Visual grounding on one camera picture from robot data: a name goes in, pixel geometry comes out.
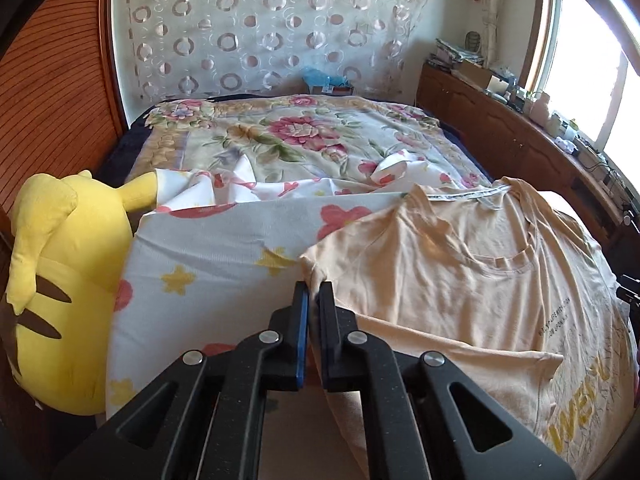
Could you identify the stack of papers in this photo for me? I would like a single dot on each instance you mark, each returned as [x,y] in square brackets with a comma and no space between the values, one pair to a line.
[447,52]

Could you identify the beige t-shirt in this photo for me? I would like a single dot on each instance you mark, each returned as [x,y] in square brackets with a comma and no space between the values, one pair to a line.
[450,285]

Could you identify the patterned window curtain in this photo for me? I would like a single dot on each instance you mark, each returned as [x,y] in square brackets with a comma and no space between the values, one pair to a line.
[495,5]

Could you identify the wooden cabinet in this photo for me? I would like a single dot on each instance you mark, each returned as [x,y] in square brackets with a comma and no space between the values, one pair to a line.
[500,125]

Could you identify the cardboard box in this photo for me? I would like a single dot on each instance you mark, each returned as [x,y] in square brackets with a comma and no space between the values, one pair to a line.
[475,74]

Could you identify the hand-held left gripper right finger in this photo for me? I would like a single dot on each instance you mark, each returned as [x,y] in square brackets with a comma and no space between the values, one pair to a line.
[324,340]

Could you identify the white flower print bed sheet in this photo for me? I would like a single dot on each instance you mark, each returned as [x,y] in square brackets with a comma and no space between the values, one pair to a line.
[210,250]

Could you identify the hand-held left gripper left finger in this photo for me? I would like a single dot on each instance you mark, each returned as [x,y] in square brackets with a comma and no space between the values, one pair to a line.
[301,340]

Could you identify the yellow plush toy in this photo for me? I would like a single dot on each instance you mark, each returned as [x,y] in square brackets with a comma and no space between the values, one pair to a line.
[65,320]

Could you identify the oval hand fan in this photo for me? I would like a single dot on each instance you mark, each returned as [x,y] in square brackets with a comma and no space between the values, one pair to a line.
[473,42]

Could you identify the floral quilt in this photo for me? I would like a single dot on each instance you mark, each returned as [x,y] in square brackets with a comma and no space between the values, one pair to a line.
[280,140]

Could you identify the wooden slatted wardrobe door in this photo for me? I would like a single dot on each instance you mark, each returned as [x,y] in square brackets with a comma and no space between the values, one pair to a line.
[60,70]

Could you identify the blue plastic bag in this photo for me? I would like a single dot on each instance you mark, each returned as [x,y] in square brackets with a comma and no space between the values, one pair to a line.
[320,79]

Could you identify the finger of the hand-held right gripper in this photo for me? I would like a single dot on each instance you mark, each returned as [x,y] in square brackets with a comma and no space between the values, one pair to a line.
[630,292]

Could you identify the sheer curtain with circles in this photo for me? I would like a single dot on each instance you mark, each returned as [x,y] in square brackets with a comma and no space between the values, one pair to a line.
[250,25]

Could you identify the window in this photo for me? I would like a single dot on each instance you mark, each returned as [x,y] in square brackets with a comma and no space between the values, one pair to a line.
[590,75]

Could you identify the white plastic bottle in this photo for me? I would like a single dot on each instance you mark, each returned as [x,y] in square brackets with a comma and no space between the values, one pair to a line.
[540,110]

